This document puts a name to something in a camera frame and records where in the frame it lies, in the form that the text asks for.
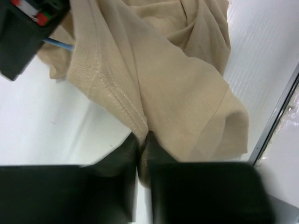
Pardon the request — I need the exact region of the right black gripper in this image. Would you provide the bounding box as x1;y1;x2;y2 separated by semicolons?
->
0;0;70;81

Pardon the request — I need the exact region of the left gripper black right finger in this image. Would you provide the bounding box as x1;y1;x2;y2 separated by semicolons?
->
146;132;276;224

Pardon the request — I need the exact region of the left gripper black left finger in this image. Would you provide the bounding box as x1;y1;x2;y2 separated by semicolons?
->
0;134;138;224

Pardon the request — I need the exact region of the light blue wire hanger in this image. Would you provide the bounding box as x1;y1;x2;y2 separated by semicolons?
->
44;38;73;51

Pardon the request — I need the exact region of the beige t shirt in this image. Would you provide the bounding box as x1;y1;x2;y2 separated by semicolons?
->
38;0;249;186

